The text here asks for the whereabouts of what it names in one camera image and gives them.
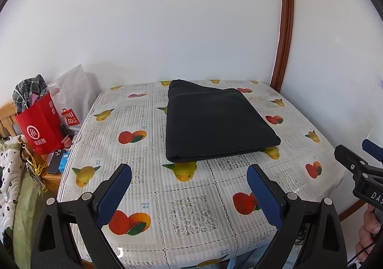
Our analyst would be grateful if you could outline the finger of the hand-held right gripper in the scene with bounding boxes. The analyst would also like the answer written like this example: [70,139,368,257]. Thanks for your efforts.
[334,145,383,181]
[361,139,383,165]

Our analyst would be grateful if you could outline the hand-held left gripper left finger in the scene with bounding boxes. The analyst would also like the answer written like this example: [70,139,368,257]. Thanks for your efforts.
[31,163,132,269]

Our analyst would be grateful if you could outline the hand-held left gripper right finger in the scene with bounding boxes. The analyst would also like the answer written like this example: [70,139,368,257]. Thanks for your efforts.
[247,164,348,269]

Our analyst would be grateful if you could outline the black sweatshirt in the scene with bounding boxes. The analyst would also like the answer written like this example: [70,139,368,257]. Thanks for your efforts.
[165,79,281,164]

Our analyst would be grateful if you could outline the person's right hand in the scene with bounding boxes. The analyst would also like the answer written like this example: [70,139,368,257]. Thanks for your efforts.
[355,206,383,262]

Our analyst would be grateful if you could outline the wooden baseboard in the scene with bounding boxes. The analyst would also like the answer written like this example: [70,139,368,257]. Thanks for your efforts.
[338,199,364,223]

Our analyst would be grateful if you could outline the blue packet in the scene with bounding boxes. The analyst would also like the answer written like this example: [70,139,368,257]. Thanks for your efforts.
[58,151,72,172]

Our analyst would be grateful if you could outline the person's blue jeans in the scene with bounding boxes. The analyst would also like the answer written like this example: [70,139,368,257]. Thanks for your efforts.
[221,246,271,269]

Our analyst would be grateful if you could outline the wooden nightstand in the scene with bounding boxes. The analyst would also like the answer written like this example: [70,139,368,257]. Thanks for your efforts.
[40,172,63,196]

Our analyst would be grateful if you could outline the smartphone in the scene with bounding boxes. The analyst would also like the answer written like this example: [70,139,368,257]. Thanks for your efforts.
[46,149,66,175]

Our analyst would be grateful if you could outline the fruit print tablecloth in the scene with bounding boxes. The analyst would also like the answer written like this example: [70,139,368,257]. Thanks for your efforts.
[57,79,344,268]

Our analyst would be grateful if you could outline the green blanket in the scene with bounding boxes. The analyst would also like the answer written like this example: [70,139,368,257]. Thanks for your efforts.
[0,140,57,260]

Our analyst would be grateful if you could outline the red paper bag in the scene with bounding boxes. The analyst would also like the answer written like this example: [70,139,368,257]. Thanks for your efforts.
[14,94,65,156]

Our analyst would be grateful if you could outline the white spotted quilt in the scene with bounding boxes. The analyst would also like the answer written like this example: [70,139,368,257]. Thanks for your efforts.
[0,136,27,234]

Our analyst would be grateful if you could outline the white plastic bag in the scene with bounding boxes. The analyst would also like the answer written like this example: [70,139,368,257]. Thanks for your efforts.
[48,64,96,132]

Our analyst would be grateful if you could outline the wooden chair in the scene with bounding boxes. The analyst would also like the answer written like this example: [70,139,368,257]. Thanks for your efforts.
[0,101,23,139]

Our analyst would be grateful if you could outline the plaid cloth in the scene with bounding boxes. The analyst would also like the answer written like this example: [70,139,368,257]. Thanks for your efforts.
[12,74,50,114]

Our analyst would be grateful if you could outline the black cables under table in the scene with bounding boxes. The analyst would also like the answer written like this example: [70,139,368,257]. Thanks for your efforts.
[295,224,309,246]

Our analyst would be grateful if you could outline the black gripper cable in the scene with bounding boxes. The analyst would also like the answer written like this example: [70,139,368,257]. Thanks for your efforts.
[349,239,374,269]

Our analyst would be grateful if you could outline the yellow cord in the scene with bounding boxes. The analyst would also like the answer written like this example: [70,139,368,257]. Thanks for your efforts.
[25,154,48,177]

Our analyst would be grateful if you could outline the wooden door frame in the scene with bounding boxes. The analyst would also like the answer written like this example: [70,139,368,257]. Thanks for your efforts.
[269,0,292,90]

